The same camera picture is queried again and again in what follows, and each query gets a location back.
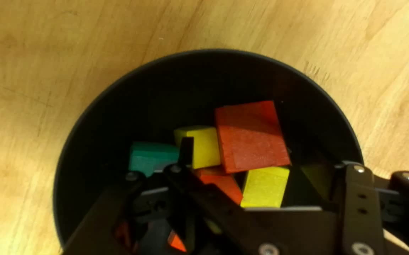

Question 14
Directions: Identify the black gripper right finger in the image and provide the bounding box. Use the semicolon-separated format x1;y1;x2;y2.
333;162;409;255

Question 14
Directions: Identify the black round bowl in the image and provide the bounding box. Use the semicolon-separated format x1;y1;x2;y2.
52;49;364;255

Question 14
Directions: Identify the teal wooden cube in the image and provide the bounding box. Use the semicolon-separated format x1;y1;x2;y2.
127;141;181;177

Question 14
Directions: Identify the yellow wooden cube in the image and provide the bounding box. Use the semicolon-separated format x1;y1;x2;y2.
173;126;222;170
238;166;291;210

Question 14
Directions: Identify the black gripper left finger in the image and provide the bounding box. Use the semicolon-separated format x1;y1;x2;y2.
61;136;281;255

